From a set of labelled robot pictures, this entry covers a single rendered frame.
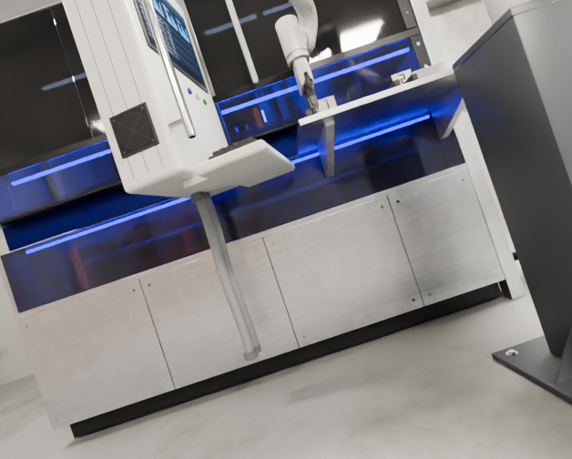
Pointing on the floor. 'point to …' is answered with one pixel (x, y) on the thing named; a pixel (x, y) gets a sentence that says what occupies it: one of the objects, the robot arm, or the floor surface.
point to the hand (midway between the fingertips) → (312, 103)
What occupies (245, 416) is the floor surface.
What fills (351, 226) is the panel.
